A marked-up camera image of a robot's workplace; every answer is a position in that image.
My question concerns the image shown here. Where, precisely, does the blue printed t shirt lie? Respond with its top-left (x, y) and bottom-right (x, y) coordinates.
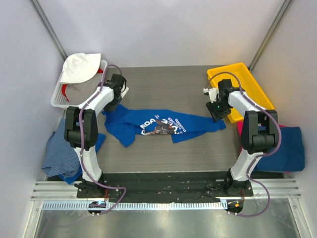
top-left (102, 104), bottom-right (226, 147)

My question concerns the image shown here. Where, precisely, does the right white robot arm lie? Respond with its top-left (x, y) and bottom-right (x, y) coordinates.
top-left (203, 79), bottom-right (282, 196)

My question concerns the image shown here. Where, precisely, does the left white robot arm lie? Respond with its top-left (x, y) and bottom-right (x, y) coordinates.
top-left (64, 74), bottom-right (129, 198)

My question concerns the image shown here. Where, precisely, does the pink t shirt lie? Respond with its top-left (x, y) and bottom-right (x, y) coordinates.
top-left (237, 121), bottom-right (286, 154)

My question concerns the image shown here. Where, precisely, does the yellow plastic tray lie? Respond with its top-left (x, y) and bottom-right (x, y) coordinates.
top-left (206, 62), bottom-right (275, 124)

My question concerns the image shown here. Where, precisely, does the grey cloth in basket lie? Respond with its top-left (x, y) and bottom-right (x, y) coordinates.
top-left (66, 74), bottom-right (104, 107)

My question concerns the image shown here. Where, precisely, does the white cloth in basket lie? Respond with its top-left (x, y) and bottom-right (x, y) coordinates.
top-left (60, 53), bottom-right (102, 84)

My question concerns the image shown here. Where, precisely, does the red cloth in basket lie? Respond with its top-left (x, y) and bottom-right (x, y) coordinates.
top-left (61, 67), bottom-right (104, 103)

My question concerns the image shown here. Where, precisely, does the blue cloth under checkered shirt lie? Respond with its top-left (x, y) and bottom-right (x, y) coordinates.
top-left (58, 133), bottom-right (106, 184)

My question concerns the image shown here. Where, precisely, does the white plastic basket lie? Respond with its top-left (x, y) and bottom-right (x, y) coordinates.
top-left (51, 59), bottom-right (108, 109)

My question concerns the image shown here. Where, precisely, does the folded navy t shirt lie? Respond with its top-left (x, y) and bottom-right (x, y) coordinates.
top-left (254, 125), bottom-right (305, 172)

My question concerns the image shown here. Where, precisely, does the blue checkered shirt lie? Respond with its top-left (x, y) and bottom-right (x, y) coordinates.
top-left (42, 118), bottom-right (80, 179)

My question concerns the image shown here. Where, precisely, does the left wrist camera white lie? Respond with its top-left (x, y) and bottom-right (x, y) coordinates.
top-left (120, 86), bottom-right (129, 99)

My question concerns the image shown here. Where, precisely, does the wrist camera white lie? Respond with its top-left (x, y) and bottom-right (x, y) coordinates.
top-left (120, 86), bottom-right (129, 99)
top-left (203, 88), bottom-right (219, 103)

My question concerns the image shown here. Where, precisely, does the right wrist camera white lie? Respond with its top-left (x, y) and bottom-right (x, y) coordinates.
top-left (203, 88), bottom-right (219, 103)

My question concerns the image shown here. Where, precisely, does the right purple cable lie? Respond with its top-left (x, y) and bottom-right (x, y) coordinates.
top-left (204, 71), bottom-right (283, 217)

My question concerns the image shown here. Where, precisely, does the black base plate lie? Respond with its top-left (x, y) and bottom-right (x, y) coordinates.
top-left (47, 171), bottom-right (285, 215)

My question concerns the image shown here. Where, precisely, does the right corner metal post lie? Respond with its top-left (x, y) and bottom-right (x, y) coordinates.
top-left (248, 0), bottom-right (294, 72)

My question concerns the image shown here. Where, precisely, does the corner metal post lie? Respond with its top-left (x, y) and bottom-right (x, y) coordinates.
top-left (29, 0), bottom-right (68, 60)
top-left (248, 0), bottom-right (294, 72)

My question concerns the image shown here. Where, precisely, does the left corner metal post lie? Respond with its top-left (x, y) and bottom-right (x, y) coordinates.
top-left (29, 0), bottom-right (68, 60)

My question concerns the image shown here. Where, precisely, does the aluminium rail frame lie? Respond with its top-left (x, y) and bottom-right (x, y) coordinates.
top-left (24, 173), bottom-right (316, 238)

